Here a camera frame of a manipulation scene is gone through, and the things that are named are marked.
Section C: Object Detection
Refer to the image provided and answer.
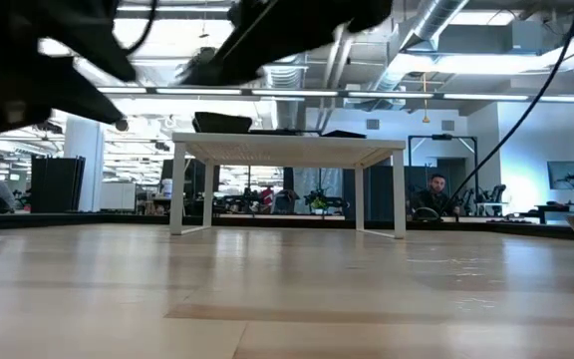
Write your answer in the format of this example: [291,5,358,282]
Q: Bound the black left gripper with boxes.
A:
[0,0,139,139]

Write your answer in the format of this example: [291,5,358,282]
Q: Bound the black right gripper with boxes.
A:
[176,0,396,87]

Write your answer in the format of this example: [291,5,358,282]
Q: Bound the black rectangular plate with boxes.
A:
[194,120,254,135]

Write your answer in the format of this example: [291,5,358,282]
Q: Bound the long suspended light bar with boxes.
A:
[96,86,574,104]

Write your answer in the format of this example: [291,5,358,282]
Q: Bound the black cabinet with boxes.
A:
[30,156,87,214]

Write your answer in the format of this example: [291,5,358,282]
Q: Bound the green potted plant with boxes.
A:
[306,188,332,213]

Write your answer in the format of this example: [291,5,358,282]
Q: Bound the grey computer monitor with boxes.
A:
[547,161,574,191]

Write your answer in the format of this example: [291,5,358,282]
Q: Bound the silver ventilation duct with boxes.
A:
[263,62,309,132]
[366,0,470,109]

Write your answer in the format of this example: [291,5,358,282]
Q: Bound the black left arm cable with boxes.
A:
[120,0,159,57]

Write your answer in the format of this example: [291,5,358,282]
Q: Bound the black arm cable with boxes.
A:
[120,0,159,57]
[443,0,574,214]

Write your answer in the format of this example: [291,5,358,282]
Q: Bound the black table edge rail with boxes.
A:
[0,211,574,242]

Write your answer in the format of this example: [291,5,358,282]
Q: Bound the yellow hanging cord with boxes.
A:
[421,73,431,125]

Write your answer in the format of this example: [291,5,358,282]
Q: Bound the black frame stand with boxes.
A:
[408,133,479,210]

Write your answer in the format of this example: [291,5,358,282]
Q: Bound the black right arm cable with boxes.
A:
[443,0,574,214]

